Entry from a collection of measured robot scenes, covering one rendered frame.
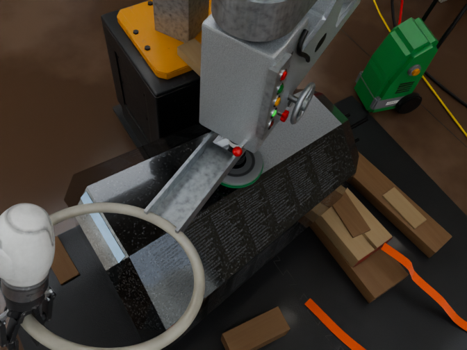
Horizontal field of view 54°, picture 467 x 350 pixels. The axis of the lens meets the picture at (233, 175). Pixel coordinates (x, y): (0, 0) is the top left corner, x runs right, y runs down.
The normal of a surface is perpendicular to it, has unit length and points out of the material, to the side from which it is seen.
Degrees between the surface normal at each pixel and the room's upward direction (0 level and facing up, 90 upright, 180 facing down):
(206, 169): 2
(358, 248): 0
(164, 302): 45
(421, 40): 34
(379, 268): 0
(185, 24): 90
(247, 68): 90
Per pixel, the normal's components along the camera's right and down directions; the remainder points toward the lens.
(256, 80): -0.52, 0.70
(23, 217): 0.32, -0.72
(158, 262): 0.48, 0.12
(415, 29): -0.46, -0.32
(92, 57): 0.08, -0.53
